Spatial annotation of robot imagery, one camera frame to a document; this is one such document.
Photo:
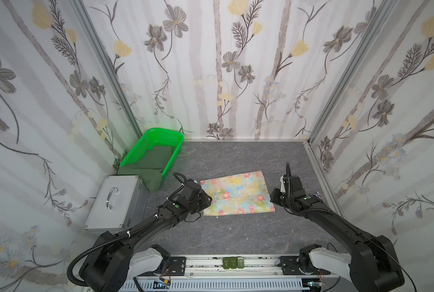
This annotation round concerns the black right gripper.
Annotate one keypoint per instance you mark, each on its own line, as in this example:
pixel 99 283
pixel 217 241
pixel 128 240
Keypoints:
pixel 292 186

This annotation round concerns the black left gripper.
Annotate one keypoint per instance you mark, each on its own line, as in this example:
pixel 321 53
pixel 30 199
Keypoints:
pixel 204 199

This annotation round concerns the floral pastel skirt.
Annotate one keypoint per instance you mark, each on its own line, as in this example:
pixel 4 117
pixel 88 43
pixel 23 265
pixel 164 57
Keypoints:
pixel 241 194

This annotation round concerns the dark green skirt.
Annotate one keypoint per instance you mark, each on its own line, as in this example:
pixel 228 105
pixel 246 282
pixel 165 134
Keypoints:
pixel 150 167

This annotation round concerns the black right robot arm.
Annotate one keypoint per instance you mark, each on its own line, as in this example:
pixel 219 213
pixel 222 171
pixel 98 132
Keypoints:
pixel 369 262

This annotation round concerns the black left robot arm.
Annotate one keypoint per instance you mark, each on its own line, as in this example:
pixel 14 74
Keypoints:
pixel 105 266

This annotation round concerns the silver metal case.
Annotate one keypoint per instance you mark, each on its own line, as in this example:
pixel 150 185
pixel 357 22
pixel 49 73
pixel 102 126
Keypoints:
pixel 119 205

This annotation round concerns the green plastic basket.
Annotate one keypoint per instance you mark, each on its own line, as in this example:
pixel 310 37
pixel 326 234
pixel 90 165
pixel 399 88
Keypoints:
pixel 153 138

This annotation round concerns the green terminal block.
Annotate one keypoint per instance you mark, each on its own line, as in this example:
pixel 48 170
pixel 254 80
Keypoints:
pixel 231 263

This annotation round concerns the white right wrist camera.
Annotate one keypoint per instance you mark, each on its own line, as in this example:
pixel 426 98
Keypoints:
pixel 282 185

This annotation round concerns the aluminium mounting rail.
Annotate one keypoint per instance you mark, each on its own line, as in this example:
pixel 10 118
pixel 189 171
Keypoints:
pixel 259 266

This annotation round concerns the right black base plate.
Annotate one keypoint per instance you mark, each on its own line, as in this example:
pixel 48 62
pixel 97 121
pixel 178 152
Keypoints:
pixel 293 265

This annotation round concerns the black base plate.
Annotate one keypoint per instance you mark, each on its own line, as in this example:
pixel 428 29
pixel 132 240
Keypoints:
pixel 171 267
pixel 293 265

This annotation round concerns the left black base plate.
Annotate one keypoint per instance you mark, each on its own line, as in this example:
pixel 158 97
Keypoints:
pixel 171 267

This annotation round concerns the white slotted cable duct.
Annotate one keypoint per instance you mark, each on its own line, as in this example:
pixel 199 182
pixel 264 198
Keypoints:
pixel 217 285

